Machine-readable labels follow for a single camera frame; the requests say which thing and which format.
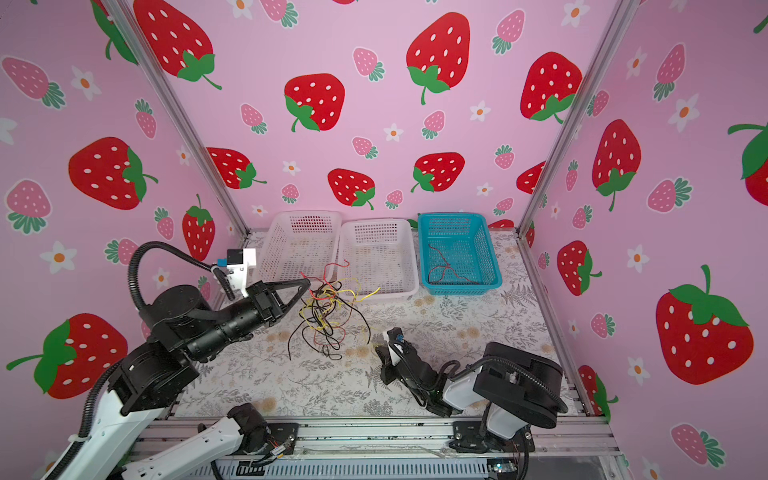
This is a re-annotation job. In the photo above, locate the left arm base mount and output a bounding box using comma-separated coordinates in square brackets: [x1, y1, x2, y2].
[234, 423, 300, 457]

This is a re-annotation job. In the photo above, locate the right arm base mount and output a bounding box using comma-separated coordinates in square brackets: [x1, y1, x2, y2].
[448, 420, 535, 454]

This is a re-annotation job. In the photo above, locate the teal plastic basket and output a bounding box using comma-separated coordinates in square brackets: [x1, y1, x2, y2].
[418, 212, 503, 296]

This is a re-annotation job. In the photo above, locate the middle white plastic basket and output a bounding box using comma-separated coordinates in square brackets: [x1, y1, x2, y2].
[337, 219, 420, 302]

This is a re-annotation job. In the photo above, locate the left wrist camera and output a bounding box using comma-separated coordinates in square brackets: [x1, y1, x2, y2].
[213, 248, 257, 300]

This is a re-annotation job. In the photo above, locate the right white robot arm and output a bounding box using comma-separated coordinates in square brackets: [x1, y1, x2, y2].
[375, 329, 568, 443]

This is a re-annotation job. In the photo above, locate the aluminium front rail frame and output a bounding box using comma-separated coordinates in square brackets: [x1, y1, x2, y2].
[131, 415, 631, 480]

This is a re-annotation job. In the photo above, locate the white plastic basket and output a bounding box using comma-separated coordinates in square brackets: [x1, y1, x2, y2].
[256, 211, 342, 282]
[337, 219, 420, 302]

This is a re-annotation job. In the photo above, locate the left aluminium corner post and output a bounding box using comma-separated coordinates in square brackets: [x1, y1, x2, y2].
[104, 0, 250, 239]

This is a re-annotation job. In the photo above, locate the cable bundle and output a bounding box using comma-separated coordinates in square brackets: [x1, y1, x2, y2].
[286, 259, 383, 362]

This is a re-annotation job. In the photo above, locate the left white plastic basket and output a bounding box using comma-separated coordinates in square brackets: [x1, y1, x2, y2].
[256, 211, 342, 282]

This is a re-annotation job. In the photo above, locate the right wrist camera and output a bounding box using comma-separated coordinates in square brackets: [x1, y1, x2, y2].
[387, 327, 413, 368]

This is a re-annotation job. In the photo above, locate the red cable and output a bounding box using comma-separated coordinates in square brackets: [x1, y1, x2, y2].
[427, 242, 481, 284]

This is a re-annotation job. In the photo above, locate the right aluminium corner post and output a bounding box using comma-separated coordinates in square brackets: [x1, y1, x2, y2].
[517, 0, 640, 238]

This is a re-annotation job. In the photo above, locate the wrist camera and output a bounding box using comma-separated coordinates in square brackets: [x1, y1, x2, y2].
[387, 327, 413, 368]
[213, 248, 257, 300]

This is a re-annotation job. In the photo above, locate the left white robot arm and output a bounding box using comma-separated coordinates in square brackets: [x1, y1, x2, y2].
[45, 241, 311, 479]

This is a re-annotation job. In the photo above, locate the aluminium corner post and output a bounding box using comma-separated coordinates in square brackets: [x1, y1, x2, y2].
[517, 0, 640, 238]
[104, 0, 250, 239]

